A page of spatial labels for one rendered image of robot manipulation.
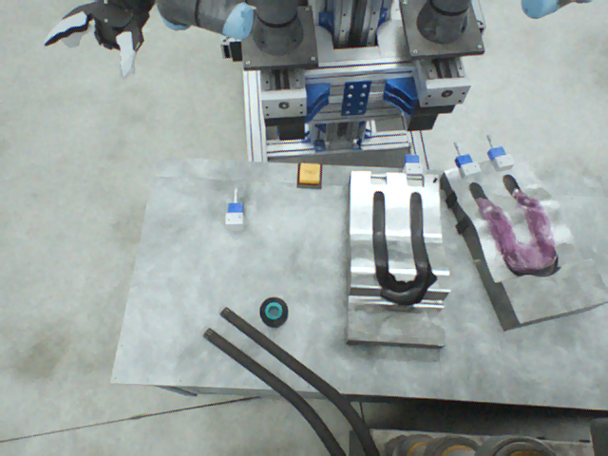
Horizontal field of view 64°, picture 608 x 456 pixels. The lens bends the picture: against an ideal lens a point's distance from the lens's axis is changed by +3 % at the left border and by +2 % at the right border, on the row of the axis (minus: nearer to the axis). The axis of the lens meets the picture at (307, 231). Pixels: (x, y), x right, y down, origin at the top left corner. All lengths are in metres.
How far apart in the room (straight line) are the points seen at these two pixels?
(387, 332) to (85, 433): 1.42
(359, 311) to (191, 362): 0.48
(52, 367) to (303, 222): 1.37
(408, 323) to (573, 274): 0.46
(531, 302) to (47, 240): 2.09
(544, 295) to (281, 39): 1.01
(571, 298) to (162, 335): 1.10
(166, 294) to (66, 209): 1.28
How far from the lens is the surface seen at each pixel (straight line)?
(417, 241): 1.40
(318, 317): 1.38
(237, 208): 1.46
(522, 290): 1.41
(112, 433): 2.28
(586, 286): 1.49
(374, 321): 1.33
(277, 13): 1.43
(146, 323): 1.45
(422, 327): 1.35
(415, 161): 1.57
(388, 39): 1.70
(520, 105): 2.95
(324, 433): 1.25
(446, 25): 1.56
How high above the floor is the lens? 2.15
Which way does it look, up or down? 67 degrees down
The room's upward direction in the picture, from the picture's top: 1 degrees clockwise
